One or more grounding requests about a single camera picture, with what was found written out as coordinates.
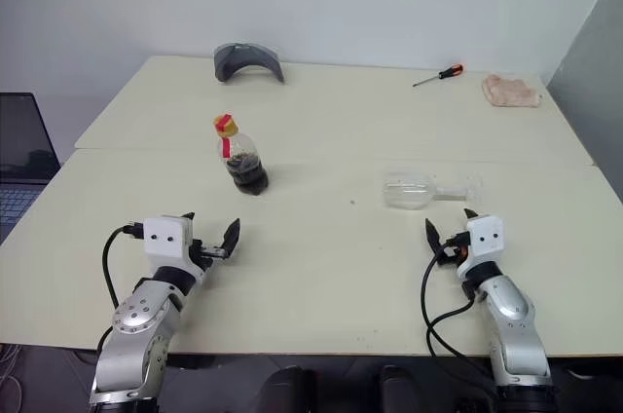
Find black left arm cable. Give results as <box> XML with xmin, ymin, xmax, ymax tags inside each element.
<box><xmin>95</xmin><ymin>222</ymin><xmax>147</xmax><ymax>352</ymax></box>

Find orange black handled screwdriver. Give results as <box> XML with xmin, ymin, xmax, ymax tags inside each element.
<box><xmin>412</xmin><ymin>62</ymin><xmax>466</xmax><ymax>89</ymax></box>

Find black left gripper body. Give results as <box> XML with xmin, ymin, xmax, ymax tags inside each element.
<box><xmin>188</xmin><ymin>238</ymin><xmax>228</xmax><ymax>275</ymax></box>

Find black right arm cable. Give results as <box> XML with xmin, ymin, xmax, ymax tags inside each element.
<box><xmin>420</xmin><ymin>235</ymin><xmax>476</xmax><ymax>358</ymax></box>

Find thin white floor cables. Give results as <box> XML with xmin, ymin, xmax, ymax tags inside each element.
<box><xmin>0</xmin><ymin>343</ymin><xmax>24</xmax><ymax>413</ymax></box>

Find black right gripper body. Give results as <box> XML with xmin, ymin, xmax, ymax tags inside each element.
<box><xmin>437</xmin><ymin>232</ymin><xmax>471</xmax><ymax>271</ymax></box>

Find crumpled pink cloth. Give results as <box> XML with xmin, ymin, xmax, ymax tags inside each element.
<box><xmin>481</xmin><ymin>72</ymin><xmax>544</xmax><ymax>109</ymax></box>

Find dark laptop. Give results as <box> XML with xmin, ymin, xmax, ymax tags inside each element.
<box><xmin>0</xmin><ymin>92</ymin><xmax>62</xmax><ymax>244</ymax></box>

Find grey curved visor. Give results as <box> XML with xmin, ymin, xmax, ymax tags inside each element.
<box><xmin>213</xmin><ymin>42</ymin><xmax>287</xmax><ymax>86</ymax></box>

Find soy sauce bottle yellow cap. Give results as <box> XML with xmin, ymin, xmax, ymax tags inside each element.
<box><xmin>211</xmin><ymin>113</ymin><xmax>271</xmax><ymax>198</ymax></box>

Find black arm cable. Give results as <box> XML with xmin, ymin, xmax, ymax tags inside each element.
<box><xmin>420</xmin><ymin>235</ymin><xmax>476</xmax><ymax>358</ymax></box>
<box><xmin>95</xmin><ymin>222</ymin><xmax>147</xmax><ymax>352</ymax></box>

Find grey partition panel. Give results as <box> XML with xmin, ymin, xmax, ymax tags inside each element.
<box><xmin>543</xmin><ymin>0</ymin><xmax>623</xmax><ymax>206</ymax></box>

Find dark rounded shape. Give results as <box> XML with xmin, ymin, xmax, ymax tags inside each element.
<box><xmin>259</xmin><ymin>365</ymin><xmax>318</xmax><ymax>413</ymax></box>
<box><xmin>378</xmin><ymin>364</ymin><xmax>440</xmax><ymax>413</ymax></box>

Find clear wine glass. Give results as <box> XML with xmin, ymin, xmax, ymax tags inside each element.
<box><xmin>381</xmin><ymin>169</ymin><xmax>485</xmax><ymax>211</ymax></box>

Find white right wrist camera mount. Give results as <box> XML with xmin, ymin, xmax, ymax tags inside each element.
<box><xmin>463</xmin><ymin>214</ymin><xmax>505</xmax><ymax>264</ymax></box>

